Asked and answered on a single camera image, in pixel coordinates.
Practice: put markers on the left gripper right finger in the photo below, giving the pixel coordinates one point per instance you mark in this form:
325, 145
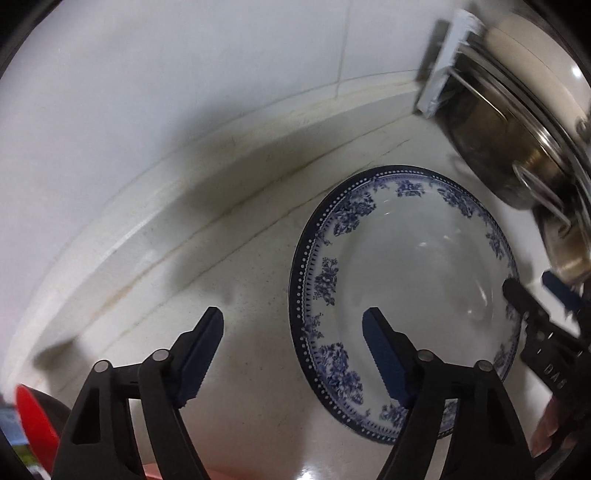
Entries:
487, 439

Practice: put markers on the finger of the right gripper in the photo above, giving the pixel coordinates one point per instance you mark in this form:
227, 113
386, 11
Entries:
523, 302
571, 300

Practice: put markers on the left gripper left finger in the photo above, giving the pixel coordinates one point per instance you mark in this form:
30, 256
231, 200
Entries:
98, 441

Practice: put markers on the red and black bowl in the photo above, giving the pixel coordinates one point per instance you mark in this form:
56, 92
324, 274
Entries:
43, 419

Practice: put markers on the small blue floral plate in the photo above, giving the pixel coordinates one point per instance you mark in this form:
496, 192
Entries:
429, 255

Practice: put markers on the pink bowl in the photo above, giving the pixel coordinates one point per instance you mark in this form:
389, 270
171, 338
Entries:
153, 471

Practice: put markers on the right hand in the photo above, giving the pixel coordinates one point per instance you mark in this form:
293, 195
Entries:
552, 418

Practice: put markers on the steel pot lower right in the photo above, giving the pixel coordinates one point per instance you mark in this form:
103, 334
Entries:
567, 247

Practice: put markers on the steel pot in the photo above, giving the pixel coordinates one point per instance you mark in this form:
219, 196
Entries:
567, 247
499, 137

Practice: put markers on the steel pot lower left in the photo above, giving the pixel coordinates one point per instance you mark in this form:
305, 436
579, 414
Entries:
499, 137

